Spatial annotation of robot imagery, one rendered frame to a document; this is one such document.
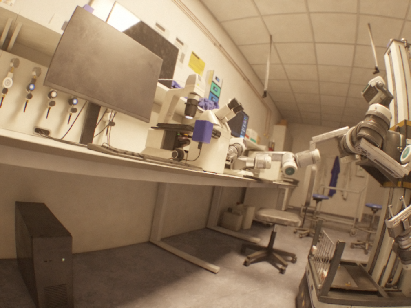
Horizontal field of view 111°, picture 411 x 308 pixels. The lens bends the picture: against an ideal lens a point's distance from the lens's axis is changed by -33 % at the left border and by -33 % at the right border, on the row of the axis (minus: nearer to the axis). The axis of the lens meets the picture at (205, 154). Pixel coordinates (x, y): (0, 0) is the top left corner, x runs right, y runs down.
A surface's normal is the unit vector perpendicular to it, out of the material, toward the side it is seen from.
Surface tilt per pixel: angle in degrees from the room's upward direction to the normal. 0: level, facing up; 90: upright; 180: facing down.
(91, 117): 90
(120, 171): 90
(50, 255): 90
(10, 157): 90
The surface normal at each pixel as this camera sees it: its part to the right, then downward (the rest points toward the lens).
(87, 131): 0.84, 0.13
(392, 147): -0.18, -0.10
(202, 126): -0.51, -0.15
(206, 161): 0.11, -0.04
